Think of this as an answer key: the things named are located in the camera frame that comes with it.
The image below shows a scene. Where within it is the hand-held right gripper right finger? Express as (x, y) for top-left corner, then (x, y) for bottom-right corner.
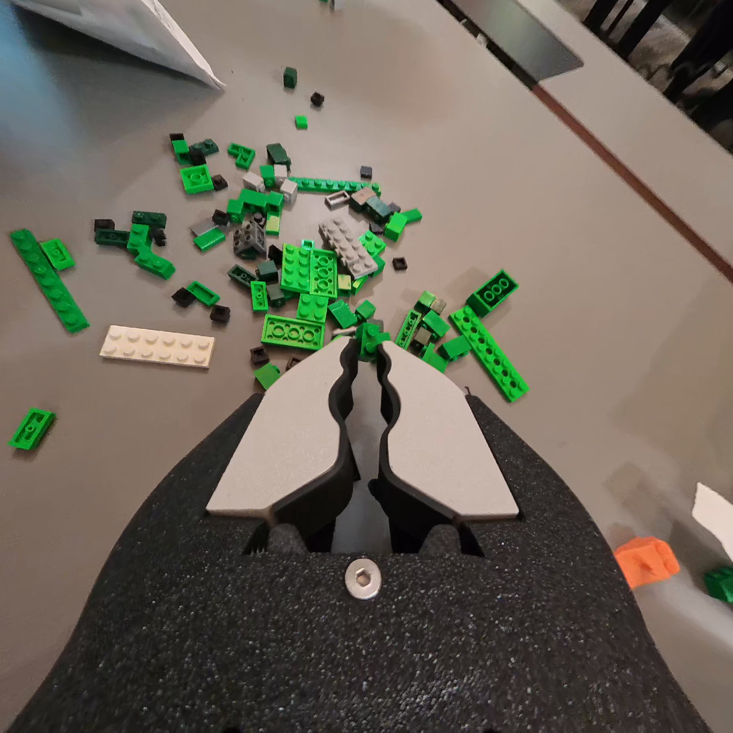
(371, 341), (520, 552)

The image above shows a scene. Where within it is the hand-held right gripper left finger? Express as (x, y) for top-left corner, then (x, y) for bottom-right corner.
(205, 337), (363, 552)

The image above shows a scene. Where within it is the small green brick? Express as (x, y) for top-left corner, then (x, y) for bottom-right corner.
(355, 322), (392, 363)

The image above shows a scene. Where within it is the pile of green building bricks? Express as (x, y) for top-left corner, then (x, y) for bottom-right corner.
(8, 66), (530, 451)

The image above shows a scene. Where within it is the torn white printed paper bag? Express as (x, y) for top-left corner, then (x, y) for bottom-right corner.
(11, 0), (228, 91)

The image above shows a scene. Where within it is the long green beam brick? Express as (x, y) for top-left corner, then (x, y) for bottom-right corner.
(449, 305), (530, 403)

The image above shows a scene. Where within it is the white studded plate brick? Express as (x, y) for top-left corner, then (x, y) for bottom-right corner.
(99, 325), (216, 369)

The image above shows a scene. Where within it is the light grey studded plate brick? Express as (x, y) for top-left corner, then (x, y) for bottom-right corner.
(319, 217), (380, 279)

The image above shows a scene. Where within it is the orange brick separator tool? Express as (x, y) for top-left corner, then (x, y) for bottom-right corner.
(614, 537), (681, 591)

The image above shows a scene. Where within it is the narrow long green plate brick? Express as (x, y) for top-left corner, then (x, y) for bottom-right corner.
(290, 178), (381, 194)

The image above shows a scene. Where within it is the white paper piece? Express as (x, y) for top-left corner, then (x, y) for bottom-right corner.
(691, 482), (733, 561)

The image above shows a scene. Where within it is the dark green brick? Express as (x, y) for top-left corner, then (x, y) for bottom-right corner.
(703, 566), (733, 604)

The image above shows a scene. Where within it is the black chair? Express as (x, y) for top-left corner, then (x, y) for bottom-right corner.
(581, 0), (733, 135)

